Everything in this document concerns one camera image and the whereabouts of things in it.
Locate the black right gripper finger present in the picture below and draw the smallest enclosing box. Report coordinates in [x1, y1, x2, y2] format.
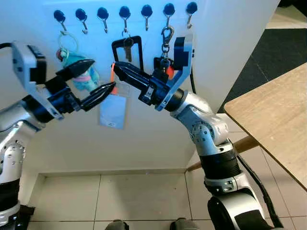
[117, 70, 150, 94]
[114, 62, 155, 86]

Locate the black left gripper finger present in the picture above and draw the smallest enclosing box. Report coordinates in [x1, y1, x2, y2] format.
[81, 82, 117, 112]
[58, 59, 95, 82]

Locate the clear badge holder orange loop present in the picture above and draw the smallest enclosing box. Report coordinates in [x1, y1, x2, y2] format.
[98, 62, 130, 130]

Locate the carabiner with black car keys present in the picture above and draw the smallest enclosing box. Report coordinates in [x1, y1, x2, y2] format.
[153, 26, 176, 80]

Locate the blue head metal hook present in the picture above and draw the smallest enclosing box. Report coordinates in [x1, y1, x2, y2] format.
[163, 3, 176, 30]
[186, 2, 198, 29]
[141, 4, 154, 32]
[97, 7, 110, 34]
[119, 6, 132, 34]
[54, 11, 68, 35]
[75, 9, 89, 35]

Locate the white cabinet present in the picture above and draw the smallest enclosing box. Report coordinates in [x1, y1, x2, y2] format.
[0, 0, 281, 175]

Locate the black rug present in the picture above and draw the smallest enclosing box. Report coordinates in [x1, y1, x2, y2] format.
[218, 28, 307, 113]

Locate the wooden table leg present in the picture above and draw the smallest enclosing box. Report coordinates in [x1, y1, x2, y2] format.
[186, 135, 262, 172]

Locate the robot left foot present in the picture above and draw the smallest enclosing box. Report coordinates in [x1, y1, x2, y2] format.
[105, 219, 129, 230]

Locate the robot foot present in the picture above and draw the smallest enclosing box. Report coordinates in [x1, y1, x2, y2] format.
[170, 218, 195, 230]
[105, 219, 129, 230]

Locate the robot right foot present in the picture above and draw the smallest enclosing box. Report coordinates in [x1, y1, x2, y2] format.
[170, 218, 195, 230]

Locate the green ring plush keychain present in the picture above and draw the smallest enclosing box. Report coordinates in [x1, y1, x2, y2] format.
[57, 33, 101, 92]

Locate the black rectangular frame tag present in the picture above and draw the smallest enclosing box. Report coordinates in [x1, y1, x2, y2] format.
[111, 35, 143, 72]

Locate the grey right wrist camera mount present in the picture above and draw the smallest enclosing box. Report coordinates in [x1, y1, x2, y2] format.
[156, 36, 196, 112]

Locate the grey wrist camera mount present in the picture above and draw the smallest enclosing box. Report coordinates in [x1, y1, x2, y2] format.
[156, 36, 196, 112]
[12, 42, 63, 120]

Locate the brass key on ring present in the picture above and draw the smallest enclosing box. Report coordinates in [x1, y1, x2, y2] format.
[124, 31, 133, 62]

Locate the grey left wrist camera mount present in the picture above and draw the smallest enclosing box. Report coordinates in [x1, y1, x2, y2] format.
[12, 42, 63, 120]

